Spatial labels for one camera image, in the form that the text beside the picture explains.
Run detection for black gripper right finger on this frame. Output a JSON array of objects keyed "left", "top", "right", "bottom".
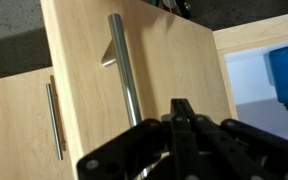
[{"left": 180, "top": 98, "right": 288, "bottom": 180}]

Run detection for silver cabinet door handle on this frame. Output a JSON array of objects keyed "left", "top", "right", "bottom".
[
  {"left": 45, "top": 82, "right": 66, "bottom": 162},
  {"left": 100, "top": 13, "right": 144, "bottom": 128}
]

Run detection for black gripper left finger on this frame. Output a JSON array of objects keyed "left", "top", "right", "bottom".
[{"left": 76, "top": 98, "right": 188, "bottom": 180}]

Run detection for wooden upper cabinet door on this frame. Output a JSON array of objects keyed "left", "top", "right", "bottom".
[{"left": 0, "top": 65, "right": 77, "bottom": 180}]

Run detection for blue bottle inside cabinet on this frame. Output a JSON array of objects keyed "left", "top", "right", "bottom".
[{"left": 263, "top": 44, "right": 288, "bottom": 113}]

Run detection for black spatula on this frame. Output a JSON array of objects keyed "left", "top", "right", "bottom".
[{"left": 179, "top": 0, "right": 192, "bottom": 20}]

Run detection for wooden upper cabinet frame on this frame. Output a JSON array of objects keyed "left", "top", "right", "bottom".
[{"left": 212, "top": 19, "right": 288, "bottom": 121}]

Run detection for cabinet door with green poster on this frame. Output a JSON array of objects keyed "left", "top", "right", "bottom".
[{"left": 39, "top": 0, "right": 233, "bottom": 180}]

